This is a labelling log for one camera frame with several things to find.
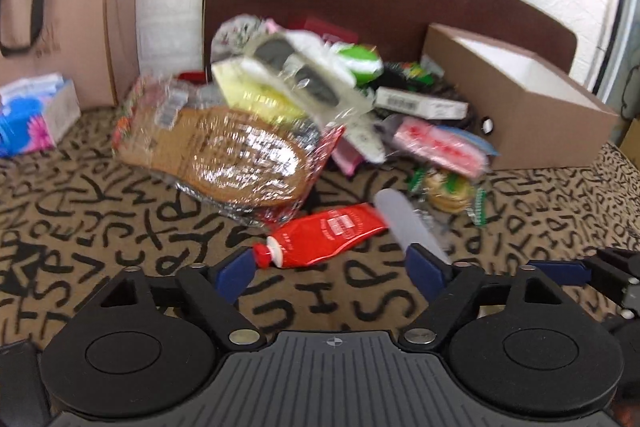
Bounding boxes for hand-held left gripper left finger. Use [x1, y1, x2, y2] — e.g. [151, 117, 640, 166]
[97, 247, 267, 351]

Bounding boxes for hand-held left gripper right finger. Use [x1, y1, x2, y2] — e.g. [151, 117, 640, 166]
[400, 244, 571, 351]

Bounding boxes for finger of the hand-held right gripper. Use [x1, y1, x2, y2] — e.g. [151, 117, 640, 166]
[527, 257, 593, 288]

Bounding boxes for clear bag with black item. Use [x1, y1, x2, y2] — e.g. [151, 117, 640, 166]
[242, 29, 376, 128]

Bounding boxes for translucent white stick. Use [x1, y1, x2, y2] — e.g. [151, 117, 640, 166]
[375, 188, 454, 266]

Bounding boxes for green cookie packet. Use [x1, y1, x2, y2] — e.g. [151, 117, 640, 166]
[407, 167, 489, 226]

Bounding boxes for red tube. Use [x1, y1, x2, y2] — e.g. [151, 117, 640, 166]
[251, 203, 389, 269]

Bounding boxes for packaged brown insoles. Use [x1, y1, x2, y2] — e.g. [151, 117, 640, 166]
[112, 74, 347, 229]

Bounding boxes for pink packet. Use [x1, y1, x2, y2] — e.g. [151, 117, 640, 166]
[392, 117, 491, 178]

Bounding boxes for pink plastic item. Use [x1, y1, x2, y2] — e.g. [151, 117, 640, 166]
[331, 141, 364, 176]

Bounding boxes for blue and white packet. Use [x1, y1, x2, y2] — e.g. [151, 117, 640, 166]
[462, 129, 502, 158]

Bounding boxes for brown carton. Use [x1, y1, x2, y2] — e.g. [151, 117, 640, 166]
[619, 117, 640, 154]

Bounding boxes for open brown cardboard box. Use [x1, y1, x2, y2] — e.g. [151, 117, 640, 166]
[422, 23, 621, 172]

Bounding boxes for white barcode box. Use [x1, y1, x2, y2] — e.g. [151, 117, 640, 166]
[375, 86, 469, 120]

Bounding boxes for yellow box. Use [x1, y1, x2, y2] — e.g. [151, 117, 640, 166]
[211, 57, 308, 128]

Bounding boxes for black patterned pouch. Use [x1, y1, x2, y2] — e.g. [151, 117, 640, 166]
[380, 62, 497, 138]

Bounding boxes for green candy packet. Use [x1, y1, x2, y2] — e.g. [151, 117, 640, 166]
[400, 62, 437, 86]

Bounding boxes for green and white round case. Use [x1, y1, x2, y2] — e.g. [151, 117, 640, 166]
[334, 43, 384, 86]

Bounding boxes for blue floral tissue box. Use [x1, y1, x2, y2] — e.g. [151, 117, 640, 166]
[0, 73, 82, 158]

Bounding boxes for red box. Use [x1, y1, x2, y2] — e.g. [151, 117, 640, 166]
[287, 14, 359, 45]

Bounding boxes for floral drawstring pouch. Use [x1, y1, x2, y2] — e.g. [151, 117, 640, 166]
[210, 13, 272, 64]

